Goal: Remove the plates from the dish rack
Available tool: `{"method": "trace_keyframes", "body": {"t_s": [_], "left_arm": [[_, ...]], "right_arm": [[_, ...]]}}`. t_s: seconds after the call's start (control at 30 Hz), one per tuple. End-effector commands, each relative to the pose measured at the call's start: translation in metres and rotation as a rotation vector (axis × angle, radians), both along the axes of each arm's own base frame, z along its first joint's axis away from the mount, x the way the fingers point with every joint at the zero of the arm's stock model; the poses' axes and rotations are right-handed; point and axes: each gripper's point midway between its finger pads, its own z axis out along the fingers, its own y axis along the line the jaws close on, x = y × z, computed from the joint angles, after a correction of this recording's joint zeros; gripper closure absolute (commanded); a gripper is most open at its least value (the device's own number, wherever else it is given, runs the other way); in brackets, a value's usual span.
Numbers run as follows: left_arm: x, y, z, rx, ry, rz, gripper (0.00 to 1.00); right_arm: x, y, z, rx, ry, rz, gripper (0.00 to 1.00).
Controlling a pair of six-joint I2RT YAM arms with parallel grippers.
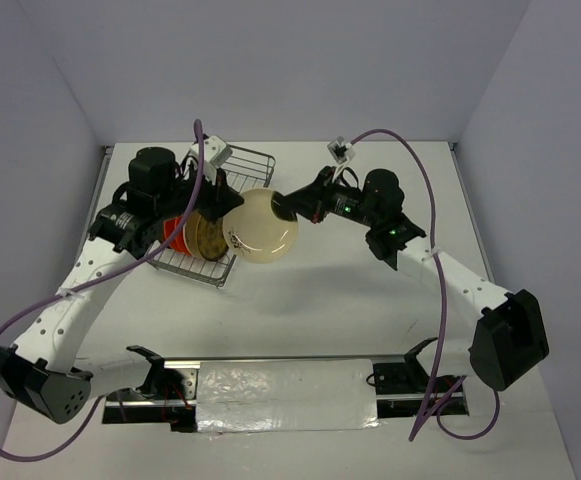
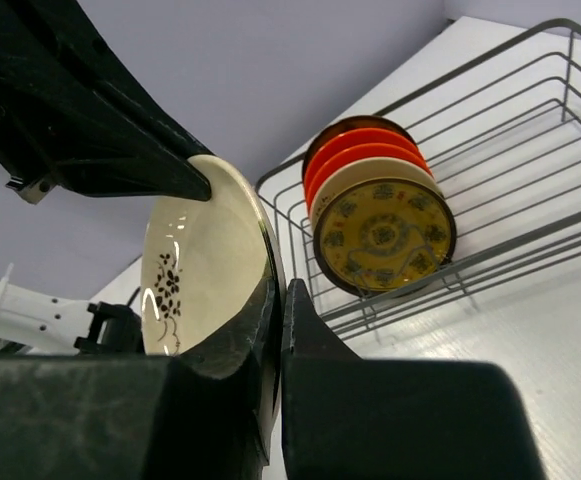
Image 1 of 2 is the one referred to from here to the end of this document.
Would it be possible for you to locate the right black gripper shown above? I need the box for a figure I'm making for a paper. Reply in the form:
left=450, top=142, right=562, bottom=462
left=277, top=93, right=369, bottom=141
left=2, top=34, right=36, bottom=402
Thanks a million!
left=279, top=166, right=378, bottom=228

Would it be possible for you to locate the silver foil tape patch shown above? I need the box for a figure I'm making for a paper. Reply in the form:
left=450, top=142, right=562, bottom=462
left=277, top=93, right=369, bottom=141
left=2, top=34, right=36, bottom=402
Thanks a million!
left=195, top=359, right=379, bottom=433

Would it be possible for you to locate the metal base rail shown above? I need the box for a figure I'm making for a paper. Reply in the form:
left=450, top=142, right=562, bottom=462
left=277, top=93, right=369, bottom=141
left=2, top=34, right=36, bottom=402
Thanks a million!
left=102, top=347, right=457, bottom=435

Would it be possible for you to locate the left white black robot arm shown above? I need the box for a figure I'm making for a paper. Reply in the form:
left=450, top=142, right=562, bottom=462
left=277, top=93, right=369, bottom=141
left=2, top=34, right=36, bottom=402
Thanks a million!
left=0, top=137, right=244, bottom=424

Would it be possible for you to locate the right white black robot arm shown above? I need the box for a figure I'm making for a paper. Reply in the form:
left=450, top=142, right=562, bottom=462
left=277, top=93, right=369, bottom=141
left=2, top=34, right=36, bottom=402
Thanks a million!
left=272, top=167, right=549, bottom=392

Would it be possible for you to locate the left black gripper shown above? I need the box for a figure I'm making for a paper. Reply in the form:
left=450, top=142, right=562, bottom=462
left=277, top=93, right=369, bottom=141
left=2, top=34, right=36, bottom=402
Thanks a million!
left=156, top=161, right=244, bottom=224

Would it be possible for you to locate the yellow patterned plate brown rim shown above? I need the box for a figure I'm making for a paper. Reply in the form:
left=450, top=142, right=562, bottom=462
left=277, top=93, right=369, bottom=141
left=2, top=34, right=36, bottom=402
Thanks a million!
left=194, top=216, right=228, bottom=262

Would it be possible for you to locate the front orange plate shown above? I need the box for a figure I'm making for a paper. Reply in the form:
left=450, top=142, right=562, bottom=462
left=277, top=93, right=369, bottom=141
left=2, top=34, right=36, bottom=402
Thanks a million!
left=170, top=217, right=188, bottom=255

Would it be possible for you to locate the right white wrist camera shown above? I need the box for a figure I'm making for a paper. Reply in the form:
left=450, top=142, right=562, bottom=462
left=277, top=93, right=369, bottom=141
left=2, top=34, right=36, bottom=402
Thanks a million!
left=327, top=137, right=355, bottom=181

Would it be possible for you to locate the cream plate with black patch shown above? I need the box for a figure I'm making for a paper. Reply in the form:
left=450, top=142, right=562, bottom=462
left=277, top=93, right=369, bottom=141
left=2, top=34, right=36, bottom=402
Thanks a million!
left=222, top=188, right=299, bottom=264

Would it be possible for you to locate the rear orange plate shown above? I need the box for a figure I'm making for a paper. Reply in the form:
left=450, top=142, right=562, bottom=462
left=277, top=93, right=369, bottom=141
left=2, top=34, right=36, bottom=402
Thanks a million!
left=162, top=219, right=174, bottom=243

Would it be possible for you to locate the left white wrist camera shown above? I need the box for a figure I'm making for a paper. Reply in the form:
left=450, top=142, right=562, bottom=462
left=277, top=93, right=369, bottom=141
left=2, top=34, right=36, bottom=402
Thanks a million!
left=188, top=135, right=233, bottom=185

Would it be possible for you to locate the orange plate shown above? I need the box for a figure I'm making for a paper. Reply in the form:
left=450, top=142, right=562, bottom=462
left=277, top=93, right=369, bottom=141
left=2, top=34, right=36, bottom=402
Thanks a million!
left=170, top=217, right=188, bottom=255
left=162, top=219, right=174, bottom=243

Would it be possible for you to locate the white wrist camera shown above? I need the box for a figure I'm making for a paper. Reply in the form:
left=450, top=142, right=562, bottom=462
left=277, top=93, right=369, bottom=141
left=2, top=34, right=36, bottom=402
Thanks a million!
left=188, top=135, right=233, bottom=185
left=327, top=137, right=355, bottom=181

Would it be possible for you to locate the metal wire dish rack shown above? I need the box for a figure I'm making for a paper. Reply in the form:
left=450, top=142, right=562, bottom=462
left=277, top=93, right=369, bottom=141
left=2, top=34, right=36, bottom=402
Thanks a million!
left=149, top=144, right=276, bottom=288

